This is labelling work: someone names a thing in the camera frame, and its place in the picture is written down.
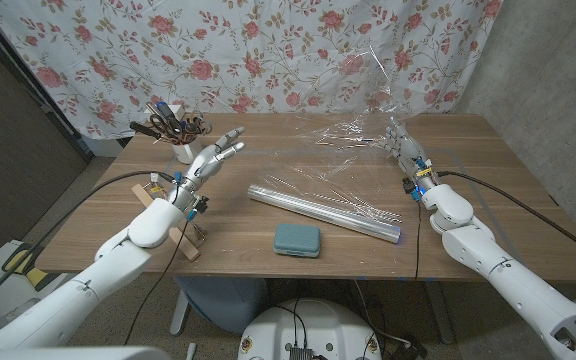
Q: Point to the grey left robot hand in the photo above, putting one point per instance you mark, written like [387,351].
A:
[203,165]

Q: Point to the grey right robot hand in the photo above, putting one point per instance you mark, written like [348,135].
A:
[410,155]

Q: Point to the light wooden strip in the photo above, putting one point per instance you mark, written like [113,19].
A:
[140,192]

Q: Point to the cling film roll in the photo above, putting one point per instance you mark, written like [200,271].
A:
[318,210]

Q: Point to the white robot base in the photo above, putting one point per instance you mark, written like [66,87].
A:
[313,325]

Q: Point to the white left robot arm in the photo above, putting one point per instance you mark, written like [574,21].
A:
[93,280]

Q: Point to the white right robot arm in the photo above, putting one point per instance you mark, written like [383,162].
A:
[508,270]

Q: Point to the teal toy case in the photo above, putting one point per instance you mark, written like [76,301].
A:
[297,240]

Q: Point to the white tool mug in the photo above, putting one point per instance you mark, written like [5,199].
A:
[188,151]

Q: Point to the small white box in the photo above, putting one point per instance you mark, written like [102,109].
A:
[177,109]

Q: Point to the floral backdrop cloth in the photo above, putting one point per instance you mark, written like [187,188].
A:
[268,50]

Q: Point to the grey blue stool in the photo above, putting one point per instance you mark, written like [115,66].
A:
[223,300]

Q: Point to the grey table leg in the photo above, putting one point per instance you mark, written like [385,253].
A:
[440,315]

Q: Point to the black power adapter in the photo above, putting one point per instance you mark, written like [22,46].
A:
[408,350]

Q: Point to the dark grey partition panel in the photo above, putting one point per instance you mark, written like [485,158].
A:
[8,150]

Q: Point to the yellow black pad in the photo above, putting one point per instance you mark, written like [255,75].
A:
[18,260]

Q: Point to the white robot torso edge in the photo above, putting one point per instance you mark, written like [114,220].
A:
[68,354]

